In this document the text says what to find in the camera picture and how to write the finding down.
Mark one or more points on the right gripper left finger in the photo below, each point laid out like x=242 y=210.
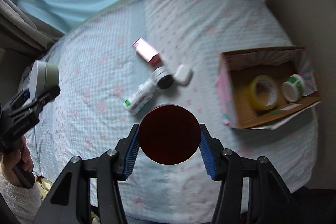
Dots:
x=68 y=200

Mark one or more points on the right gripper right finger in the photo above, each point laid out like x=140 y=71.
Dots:
x=269 y=199

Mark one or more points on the grey green round jar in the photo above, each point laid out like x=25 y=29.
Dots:
x=43 y=77

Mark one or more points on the red round tin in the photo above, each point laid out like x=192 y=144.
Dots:
x=169 y=134

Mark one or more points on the white fuzzy sleeve forearm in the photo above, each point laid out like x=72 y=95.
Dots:
x=23 y=202

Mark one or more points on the person's left hand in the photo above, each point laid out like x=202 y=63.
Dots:
x=8 y=163

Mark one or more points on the yellow tape roll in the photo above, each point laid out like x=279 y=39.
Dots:
x=263 y=93

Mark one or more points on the white green striped jar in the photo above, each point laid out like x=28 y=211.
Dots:
x=292 y=89

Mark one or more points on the white green-label bottle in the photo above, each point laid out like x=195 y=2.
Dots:
x=137 y=100

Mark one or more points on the cardboard box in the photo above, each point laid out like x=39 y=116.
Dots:
x=237 y=69

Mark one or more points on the red rectangular box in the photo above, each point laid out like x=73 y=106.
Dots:
x=147 y=52

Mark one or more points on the black white round jar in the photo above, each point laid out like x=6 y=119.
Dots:
x=162 y=78

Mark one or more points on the white earbuds case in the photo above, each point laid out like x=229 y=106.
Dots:
x=183 y=74

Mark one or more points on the patterned blue pink bedsheet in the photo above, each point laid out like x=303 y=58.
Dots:
x=99 y=69

